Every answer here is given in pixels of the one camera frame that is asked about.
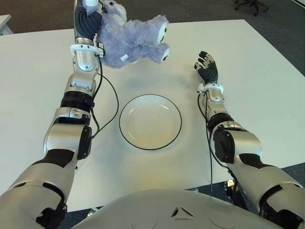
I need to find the silver robot torso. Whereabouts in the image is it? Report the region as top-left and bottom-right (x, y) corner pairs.
(71, 189), (284, 229)

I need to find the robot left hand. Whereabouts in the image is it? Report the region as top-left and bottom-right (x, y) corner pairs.
(73, 0), (108, 41)

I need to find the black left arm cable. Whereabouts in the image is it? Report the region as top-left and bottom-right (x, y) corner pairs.
(90, 53), (120, 140)

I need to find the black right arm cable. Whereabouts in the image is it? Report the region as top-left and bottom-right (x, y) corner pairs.
(197, 92), (214, 198)

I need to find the white plate black rim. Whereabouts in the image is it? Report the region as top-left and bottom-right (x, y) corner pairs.
(119, 94), (183, 151)

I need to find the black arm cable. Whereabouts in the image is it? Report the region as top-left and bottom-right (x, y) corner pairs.
(197, 92), (214, 198)
(90, 53), (120, 140)

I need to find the black office chair base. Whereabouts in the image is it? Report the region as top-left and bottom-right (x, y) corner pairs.
(234, 0), (270, 17)

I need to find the white desk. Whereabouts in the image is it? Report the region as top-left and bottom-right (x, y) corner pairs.
(0, 14), (14, 36)

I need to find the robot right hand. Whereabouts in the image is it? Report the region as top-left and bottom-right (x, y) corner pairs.
(193, 50), (219, 84)

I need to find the purple plush doll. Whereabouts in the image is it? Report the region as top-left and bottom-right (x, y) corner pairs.
(82, 0), (171, 69)

